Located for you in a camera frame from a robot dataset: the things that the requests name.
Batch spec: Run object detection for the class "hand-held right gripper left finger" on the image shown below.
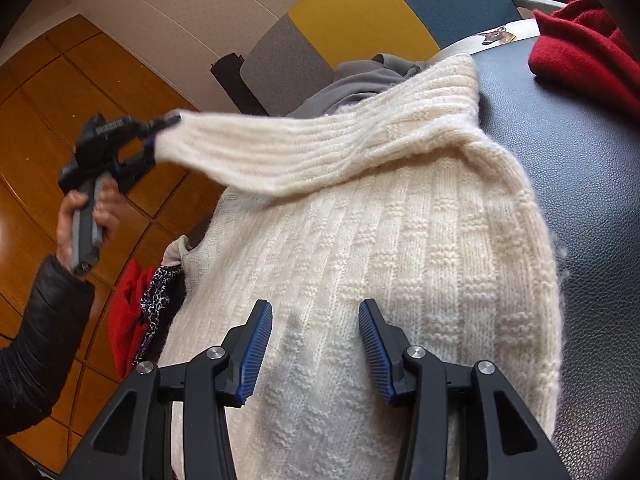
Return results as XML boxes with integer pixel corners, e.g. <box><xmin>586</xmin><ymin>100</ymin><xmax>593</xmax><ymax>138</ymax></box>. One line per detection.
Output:
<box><xmin>60</xmin><ymin>299</ymin><xmax>274</xmax><ymax>480</ymax></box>

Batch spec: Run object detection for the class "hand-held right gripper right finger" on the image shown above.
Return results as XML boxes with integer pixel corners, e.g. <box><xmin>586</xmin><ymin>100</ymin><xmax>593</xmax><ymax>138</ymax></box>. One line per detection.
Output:
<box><xmin>358</xmin><ymin>299</ymin><xmax>571</xmax><ymax>480</ymax></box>

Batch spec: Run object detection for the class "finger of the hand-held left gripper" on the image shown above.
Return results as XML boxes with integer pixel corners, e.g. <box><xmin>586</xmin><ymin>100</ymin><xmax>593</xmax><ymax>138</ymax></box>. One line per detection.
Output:
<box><xmin>132</xmin><ymin>114</ymin><xmax>182</xmax><ymax>137</ymax></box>
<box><xmin>112</xmin><ymin>137</ymin><xmax>157</xmax><ymax>193</ymax></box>

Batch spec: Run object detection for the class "white knit sweater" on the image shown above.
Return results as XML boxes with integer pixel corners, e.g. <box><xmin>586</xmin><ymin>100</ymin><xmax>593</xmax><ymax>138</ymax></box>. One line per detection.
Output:
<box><xmin>152</xmin><ymin>52</ymin><xmax>563</xmax><ymax>480</ymax></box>

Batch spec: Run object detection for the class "red sweater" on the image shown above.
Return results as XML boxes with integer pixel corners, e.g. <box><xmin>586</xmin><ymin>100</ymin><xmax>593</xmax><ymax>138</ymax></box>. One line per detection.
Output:
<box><xmin>528</xmin><ymin>0</ymin><xmax>640</xmax><ymax>116</ymax></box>

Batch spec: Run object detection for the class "person's left forearm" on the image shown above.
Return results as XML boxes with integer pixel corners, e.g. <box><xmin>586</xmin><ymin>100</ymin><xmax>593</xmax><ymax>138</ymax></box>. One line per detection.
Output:
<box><xmin>0</xmin><ymin>255</ymin><xmax>96</xmax><ymax>436</ymax></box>

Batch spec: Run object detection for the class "person's left hand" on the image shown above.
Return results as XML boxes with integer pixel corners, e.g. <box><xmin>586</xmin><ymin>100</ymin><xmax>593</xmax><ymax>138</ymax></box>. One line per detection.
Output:
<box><xmin>55</xmin><ymin>180</ymin><xmax>121</xmax><ymax>273</ymax></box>

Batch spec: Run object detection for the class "beige cloth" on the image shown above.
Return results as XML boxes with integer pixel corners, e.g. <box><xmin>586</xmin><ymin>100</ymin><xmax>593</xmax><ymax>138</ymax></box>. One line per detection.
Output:
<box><xmin>160</xmin><ymin>237</ymin><xmax>201</xmax><ymax>268</ymax></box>

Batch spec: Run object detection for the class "red cloth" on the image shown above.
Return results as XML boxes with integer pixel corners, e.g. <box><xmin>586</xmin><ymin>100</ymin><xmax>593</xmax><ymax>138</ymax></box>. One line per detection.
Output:
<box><xmin>107</xmin><ymin>260</ymin><xmax>158</xmax><ymax>378</ymax></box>

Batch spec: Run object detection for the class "grey garment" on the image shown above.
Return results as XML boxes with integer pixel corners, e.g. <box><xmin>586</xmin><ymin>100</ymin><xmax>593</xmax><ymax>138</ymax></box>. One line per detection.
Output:
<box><xmin>287</xmin><ymin>52</ymin><xmax>428</xmax><ymax>118</ymax></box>

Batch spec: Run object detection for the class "blue yellow grey armchair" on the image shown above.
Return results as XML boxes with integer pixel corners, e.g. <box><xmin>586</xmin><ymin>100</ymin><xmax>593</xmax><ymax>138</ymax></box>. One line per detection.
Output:
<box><xmin>210</xmin><ymin>0</ymin><xmax>568</xmax><ymax>116</ymax></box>

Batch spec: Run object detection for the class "white printed cushion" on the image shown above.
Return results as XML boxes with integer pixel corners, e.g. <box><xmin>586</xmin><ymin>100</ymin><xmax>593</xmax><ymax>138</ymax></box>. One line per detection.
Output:
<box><xmin>432</xmin><ymin>17</ymin><xmax>541</xmax><ymax>58</ymax></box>

